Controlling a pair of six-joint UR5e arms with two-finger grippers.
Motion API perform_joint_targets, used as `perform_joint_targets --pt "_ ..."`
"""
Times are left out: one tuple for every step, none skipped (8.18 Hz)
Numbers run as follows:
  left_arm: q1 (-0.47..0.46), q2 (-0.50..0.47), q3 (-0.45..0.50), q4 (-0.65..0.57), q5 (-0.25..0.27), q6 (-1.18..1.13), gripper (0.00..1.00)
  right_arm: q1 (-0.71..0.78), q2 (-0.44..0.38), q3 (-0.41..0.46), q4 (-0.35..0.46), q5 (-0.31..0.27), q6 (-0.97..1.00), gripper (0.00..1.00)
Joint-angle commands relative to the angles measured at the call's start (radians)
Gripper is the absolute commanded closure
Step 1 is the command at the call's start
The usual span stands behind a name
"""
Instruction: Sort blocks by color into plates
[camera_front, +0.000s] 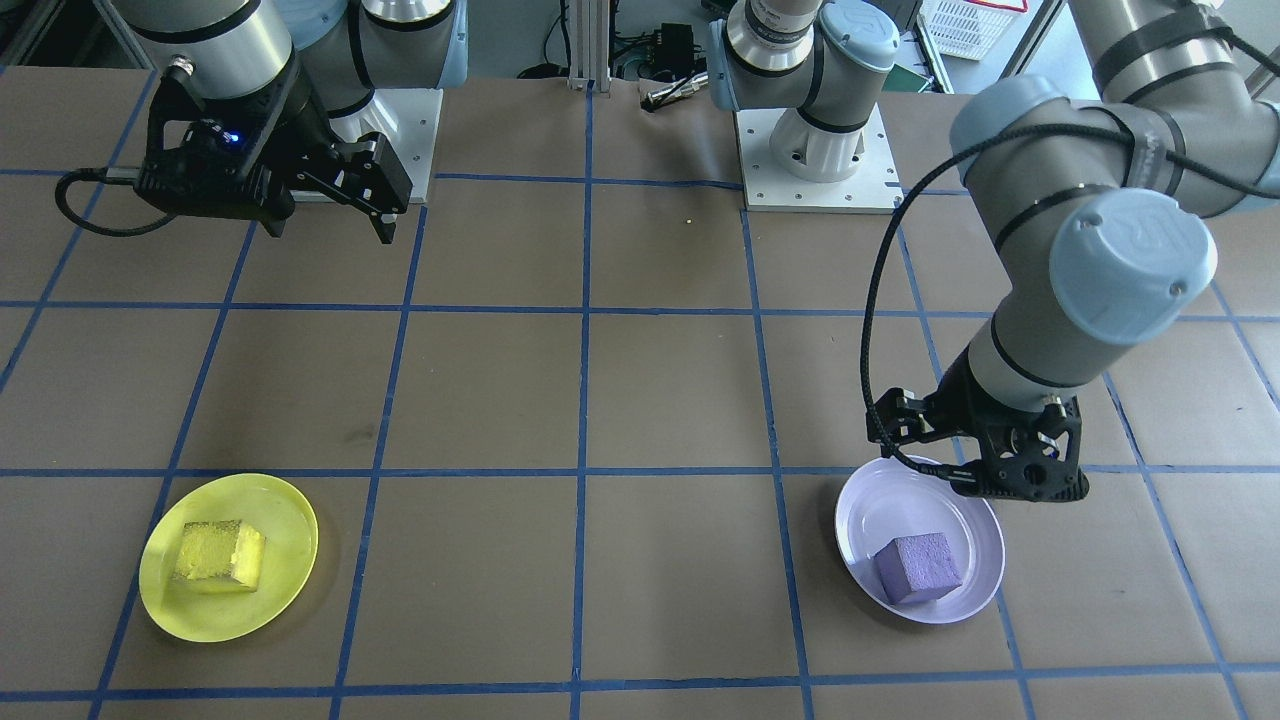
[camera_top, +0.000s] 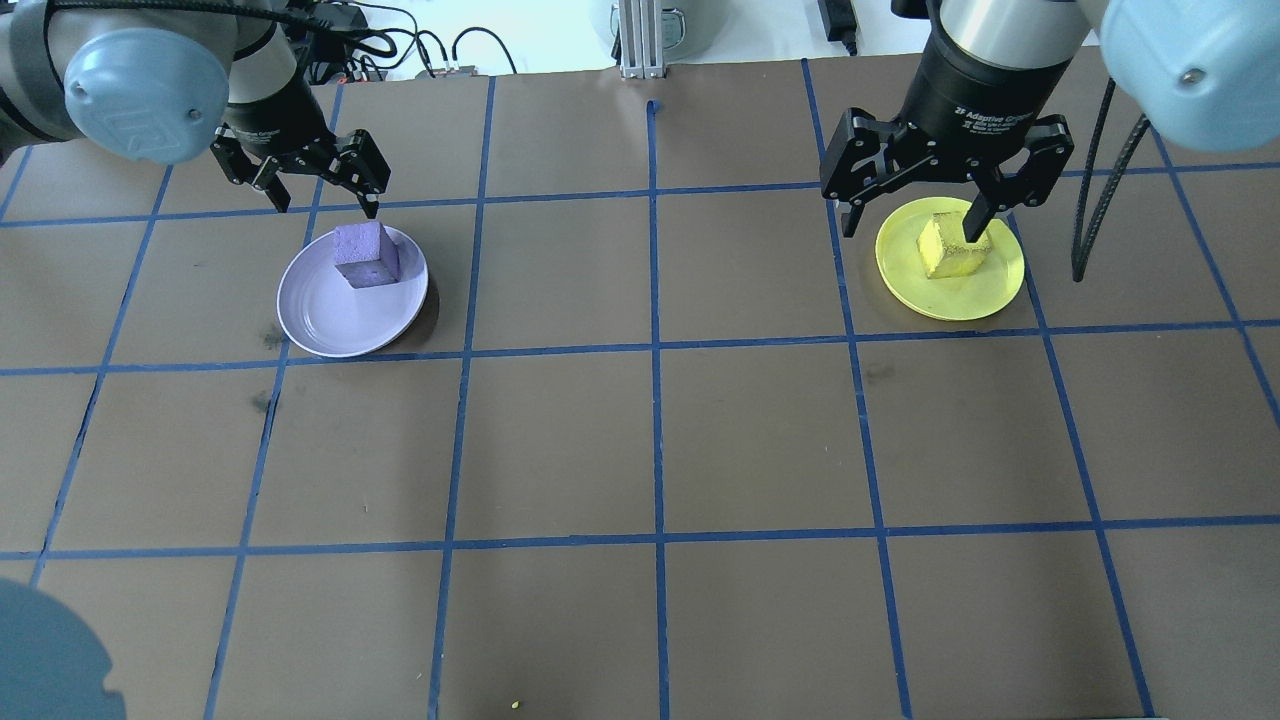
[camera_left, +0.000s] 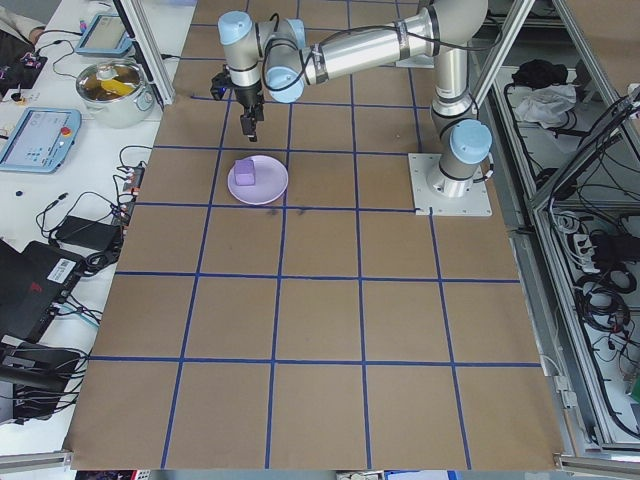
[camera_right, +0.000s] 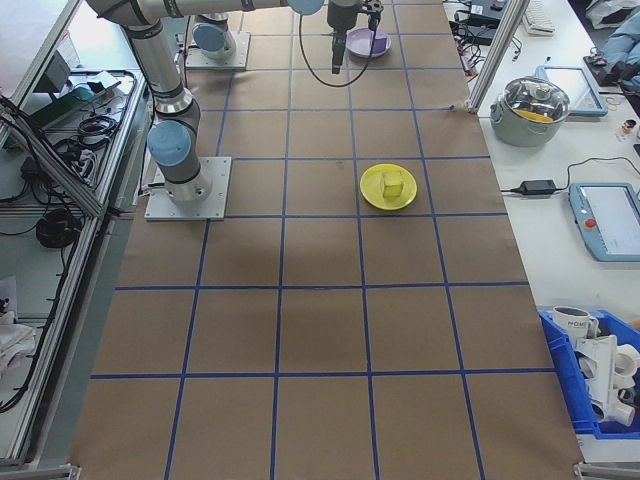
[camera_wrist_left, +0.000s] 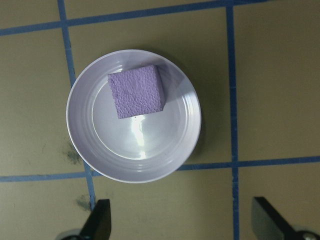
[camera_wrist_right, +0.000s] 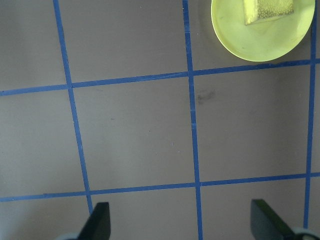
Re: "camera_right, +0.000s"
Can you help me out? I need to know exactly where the yellow foam block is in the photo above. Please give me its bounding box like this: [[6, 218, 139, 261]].
[[380, 169, 406, 198]]

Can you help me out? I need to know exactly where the purple plastic plate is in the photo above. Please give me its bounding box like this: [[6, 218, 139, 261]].
[[346, 26, 393, 60]]

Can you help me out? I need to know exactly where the power strip with red plugs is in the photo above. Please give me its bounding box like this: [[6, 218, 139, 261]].
[[457, 42, 485, 79]]

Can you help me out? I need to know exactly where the yellow plastic plate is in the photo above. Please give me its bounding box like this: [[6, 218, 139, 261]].
[[359, 163, 419, 214]]

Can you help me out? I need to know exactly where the black laptop with red logo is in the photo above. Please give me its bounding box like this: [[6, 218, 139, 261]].
[[467, 0, 503, 26]]

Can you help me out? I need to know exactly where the white keyboard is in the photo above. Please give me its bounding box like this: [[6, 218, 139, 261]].
[[521, 0, 557, 37]]

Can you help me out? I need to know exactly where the grey pot with glass lid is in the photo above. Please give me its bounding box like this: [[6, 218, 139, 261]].
[[488, 74, 572, 148]]

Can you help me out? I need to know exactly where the black power adapter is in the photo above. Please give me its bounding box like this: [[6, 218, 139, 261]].
[[519, 179, 558, 196]]

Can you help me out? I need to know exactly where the blue grey teach pendant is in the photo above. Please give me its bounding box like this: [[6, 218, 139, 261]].
[[534, 63, 610, 118], [568, 181, 640, 262]]

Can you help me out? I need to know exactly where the green circuit board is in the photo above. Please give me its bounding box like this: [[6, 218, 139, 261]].
[[48, 82, 124, 115]]

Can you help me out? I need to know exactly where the white power strip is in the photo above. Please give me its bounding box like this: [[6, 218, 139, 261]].
[[69, 148, 101, 177]]

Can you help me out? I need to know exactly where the grey box device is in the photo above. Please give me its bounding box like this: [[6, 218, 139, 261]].
[[42, 48, 76, 95]]

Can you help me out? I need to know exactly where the person in blue jacket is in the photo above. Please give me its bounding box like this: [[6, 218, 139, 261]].
[[584, 0, 640, 94]]

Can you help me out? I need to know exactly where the white mug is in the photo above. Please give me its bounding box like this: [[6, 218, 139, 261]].
[[551, 305, 600, 342]]

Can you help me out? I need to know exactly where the blue plastic bin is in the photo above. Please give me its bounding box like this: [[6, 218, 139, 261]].
[[538, 308, 640, 442]]

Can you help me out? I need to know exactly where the white pipe fitting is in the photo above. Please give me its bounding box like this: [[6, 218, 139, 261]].
[[613, 344, 640, 389], [574, 333, 621, 407], [592, 394, 640, 427]]

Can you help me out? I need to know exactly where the white cloth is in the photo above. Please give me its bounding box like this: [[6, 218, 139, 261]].
[[0, 276, 39, 389]]

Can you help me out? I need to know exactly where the black braided camera cable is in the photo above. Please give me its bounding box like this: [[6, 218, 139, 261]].
[[297, 12, 377, 88]]

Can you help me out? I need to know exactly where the white square base plate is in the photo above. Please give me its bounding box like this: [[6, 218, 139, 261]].
[[185, 31, 251, 72], [143, 156, 233, 222]]

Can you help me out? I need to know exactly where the aluminium profile post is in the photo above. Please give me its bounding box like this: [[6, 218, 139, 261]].
[[466, 0, 526, 117]]

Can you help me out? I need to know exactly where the black adapter cable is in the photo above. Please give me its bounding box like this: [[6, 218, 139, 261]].
[[499, 156, 640, 196]]

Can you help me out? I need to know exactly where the V-shaped aluminium frame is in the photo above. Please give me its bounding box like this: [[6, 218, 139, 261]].
[[0, 0, 151, 469]]

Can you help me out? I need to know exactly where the black cable coil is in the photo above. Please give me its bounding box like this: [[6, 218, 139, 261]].
[[35, 206, 85, 251]]

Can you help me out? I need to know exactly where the aluminium rail end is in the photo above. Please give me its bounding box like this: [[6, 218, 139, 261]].
[[0, 462, 82, 480], [573, 460, 640, 480]]

